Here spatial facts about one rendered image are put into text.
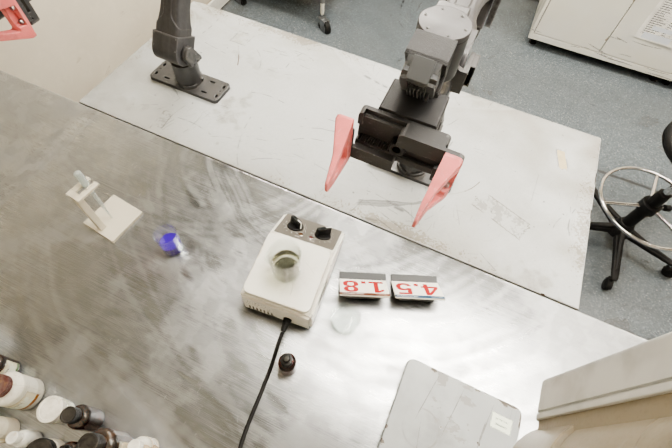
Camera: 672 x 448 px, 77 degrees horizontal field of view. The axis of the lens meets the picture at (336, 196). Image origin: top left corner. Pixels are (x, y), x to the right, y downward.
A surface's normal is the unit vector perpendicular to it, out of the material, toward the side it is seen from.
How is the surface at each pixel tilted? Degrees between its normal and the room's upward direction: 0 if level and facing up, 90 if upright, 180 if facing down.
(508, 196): 0
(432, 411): 0
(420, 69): 36
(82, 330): 0
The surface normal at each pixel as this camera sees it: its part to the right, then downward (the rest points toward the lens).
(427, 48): 0.05, -0.54
